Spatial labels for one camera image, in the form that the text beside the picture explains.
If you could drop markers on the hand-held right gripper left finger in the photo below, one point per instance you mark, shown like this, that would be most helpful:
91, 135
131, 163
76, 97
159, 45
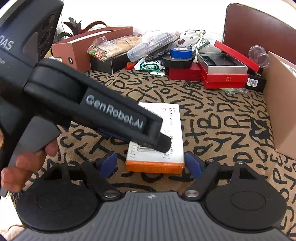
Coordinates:
108, 163

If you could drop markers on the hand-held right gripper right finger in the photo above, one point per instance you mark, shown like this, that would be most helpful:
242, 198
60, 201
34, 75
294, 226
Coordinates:
192, 163

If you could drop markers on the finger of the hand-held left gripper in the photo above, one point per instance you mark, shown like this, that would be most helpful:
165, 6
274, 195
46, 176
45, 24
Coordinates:
115, 115
108, 134

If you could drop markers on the white orange carton box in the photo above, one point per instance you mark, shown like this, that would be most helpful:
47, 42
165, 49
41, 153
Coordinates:
175, 129

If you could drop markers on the grey rimmed box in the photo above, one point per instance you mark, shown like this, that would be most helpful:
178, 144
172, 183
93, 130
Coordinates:
222, 63

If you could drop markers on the desktop with letter-print cloth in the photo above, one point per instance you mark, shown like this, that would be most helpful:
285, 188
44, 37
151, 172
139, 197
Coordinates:
231, 139

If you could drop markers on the person's left hand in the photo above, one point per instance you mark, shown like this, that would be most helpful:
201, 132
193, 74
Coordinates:
30, 164

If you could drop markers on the black cardboard box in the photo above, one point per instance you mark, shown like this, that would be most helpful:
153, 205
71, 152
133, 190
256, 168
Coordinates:
108, 64

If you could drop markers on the red marker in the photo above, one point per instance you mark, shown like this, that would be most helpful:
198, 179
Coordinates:
130, 66

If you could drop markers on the green white packet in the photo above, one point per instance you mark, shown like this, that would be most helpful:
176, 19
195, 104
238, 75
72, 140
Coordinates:
149, 66

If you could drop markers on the brown open shoe box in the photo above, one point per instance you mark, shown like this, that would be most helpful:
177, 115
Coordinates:
76, 48

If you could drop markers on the floral print snack bag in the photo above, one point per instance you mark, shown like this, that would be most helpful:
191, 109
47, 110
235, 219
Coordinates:
111, 47

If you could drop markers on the black plastic tray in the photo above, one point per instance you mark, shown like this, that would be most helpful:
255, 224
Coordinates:
158, 54

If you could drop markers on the dark leafy plant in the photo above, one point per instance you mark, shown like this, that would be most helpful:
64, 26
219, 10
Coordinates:
74, 26

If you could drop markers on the black tape roll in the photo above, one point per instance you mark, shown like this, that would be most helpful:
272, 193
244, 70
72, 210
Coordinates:
177, 62

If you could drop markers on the flat red box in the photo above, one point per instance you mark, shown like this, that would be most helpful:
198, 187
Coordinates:
185, 73

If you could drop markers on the clear plastic pen case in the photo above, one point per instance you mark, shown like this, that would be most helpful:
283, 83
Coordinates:
152, 41

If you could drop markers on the green foil wrapper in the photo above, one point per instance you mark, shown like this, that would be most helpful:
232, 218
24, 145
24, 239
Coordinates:
233, 90

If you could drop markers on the red white packet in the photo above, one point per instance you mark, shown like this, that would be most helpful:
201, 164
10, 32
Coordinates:
139, 34

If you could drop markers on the red gift box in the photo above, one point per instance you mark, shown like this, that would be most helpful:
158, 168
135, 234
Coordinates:
222, 81

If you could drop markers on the blue tape roll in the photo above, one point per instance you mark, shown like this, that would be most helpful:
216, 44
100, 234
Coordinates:
181, 52

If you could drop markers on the black barcode box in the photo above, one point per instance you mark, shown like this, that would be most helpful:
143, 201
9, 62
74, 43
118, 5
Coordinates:
255, 81

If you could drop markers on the tan cardboard box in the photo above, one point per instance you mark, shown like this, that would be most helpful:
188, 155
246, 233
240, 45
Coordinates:
282, 99

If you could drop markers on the dark green packet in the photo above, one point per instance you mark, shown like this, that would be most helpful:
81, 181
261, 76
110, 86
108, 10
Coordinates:
204, 44

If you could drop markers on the red box lid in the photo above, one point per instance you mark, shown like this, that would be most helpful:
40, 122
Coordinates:
235, 54

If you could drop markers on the clear plastic cups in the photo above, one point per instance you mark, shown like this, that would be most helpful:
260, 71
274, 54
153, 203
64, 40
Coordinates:
260, 56

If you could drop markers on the brown chair back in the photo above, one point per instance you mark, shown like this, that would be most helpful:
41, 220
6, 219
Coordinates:
256, 25

